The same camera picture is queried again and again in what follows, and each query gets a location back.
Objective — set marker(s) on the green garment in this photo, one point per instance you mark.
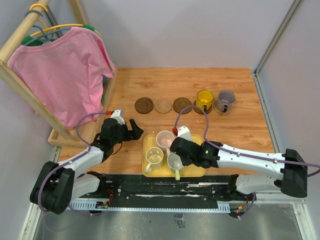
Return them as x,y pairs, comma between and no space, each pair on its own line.
48,36

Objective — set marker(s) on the cream cup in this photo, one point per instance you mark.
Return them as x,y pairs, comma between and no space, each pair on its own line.
154,157

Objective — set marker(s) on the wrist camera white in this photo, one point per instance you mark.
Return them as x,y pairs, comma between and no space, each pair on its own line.
182,132
118,115

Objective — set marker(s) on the grey hanger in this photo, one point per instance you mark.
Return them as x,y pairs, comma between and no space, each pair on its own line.
42,32

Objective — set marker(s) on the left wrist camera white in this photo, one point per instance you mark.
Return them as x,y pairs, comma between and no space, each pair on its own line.
118,115

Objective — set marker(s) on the woven rattan coaster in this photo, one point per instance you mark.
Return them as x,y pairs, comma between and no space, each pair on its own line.
163,106
224,111

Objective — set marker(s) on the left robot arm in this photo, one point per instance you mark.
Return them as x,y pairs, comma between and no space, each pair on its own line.
59,183

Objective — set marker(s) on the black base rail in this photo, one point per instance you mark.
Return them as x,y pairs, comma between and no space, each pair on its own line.
165,193

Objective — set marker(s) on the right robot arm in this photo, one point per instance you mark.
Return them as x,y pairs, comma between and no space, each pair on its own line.
286,172

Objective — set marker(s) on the large brown wooden coaster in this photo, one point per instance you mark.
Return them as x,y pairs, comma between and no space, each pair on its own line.
144,105

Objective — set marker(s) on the pink t-shirt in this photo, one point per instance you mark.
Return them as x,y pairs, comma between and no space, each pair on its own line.
67,74

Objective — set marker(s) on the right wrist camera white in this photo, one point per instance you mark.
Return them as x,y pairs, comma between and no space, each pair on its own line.
182,132

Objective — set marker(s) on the pink cup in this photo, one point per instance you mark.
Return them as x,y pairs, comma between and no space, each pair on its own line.
164,140

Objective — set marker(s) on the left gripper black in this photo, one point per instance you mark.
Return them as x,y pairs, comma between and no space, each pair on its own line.
134,134

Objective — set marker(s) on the white cup green handle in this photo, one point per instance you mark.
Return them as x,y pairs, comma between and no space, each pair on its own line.
175,164

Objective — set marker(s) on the purple translucent cup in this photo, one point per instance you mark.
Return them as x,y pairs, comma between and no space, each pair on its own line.
225,97

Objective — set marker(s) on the yellow translucent cup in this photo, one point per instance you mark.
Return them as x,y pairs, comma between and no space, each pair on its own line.
204,100

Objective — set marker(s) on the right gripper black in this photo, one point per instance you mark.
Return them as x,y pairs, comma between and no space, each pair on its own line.
185,162

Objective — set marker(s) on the yellow plastic tray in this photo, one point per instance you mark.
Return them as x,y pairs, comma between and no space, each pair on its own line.
164,170

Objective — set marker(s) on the aluminium frame post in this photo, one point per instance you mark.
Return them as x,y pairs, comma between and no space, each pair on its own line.
278,34

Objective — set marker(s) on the yellow hanger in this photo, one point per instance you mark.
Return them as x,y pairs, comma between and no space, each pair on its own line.
78,13

